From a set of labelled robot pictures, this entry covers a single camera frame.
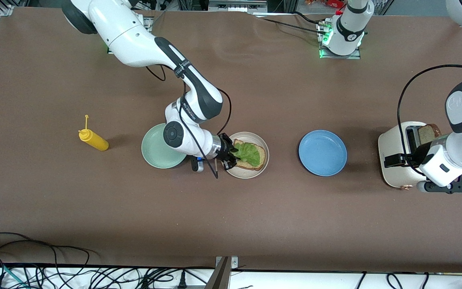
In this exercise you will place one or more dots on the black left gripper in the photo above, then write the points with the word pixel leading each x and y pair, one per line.
pixel 418 155

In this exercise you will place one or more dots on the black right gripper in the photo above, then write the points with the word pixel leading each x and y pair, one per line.
pixel 224 149

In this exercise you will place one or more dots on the green lettuce leaf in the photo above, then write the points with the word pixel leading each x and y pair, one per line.
pixel 251 154

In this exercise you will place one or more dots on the brown bread slice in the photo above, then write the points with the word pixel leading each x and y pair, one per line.
pixel 251 168
pixel 427 134

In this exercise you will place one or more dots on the yellow mustard squeeze bottle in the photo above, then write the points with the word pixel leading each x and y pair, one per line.
pixel 94 141

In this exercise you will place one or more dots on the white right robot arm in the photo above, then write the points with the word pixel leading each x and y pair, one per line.
pixel 126 36

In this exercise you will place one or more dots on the beige plate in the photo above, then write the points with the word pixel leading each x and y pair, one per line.
pixel 255 135

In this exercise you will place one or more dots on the blue plate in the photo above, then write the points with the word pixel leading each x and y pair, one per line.
pixel 323 152

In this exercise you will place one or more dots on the light green plate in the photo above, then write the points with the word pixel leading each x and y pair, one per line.
pixel 152 154

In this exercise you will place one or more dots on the white toaster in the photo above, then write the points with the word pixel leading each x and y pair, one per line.
pixel 391 140

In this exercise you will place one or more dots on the black power plug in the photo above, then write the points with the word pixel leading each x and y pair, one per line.
pixel 182 279

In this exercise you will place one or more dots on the grey metal box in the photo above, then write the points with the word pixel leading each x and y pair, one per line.
pixel 237 6

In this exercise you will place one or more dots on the red packaged item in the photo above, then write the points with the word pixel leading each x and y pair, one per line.
pixel 329 3

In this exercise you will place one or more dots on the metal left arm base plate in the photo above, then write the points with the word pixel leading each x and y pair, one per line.
pixel 353 56

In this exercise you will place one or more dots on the metal table bracket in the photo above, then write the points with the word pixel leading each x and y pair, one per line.
pixel 223 275

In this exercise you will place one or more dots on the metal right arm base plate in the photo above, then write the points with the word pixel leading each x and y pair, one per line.
pixel 147 23

